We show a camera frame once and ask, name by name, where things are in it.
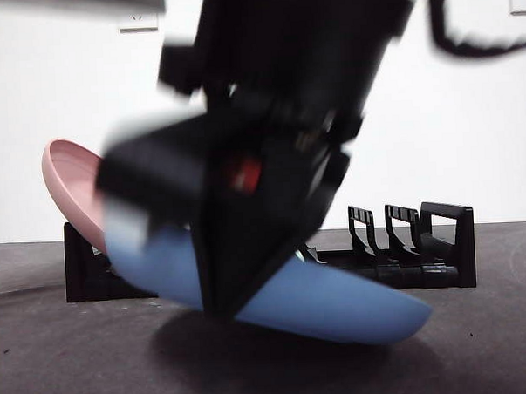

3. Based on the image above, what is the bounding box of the blue plate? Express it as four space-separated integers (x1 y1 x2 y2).
102 187 434 357

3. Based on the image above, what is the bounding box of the pink plate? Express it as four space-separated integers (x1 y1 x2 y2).
39 136 114 256

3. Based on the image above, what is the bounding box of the black cable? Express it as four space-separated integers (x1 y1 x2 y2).
427 0 526 61

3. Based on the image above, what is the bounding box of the black plate rack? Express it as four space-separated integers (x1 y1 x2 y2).
62 198 478 307

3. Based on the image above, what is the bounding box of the pale grey camera box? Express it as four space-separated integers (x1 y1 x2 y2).
0 0 167 20

